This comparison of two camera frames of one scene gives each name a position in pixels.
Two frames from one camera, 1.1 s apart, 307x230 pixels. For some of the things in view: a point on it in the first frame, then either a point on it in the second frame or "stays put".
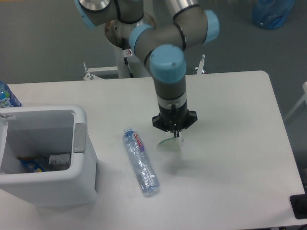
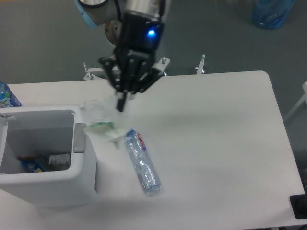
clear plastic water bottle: x=143 y=169 stays put
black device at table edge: x=299 y=203 stays put
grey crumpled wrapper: x=59 y=159 stays put
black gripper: x=175 y=119 -> x=140 y=38
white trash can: x=39 y=131 stays put
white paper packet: x=173 y=144 -> x=100 y=114
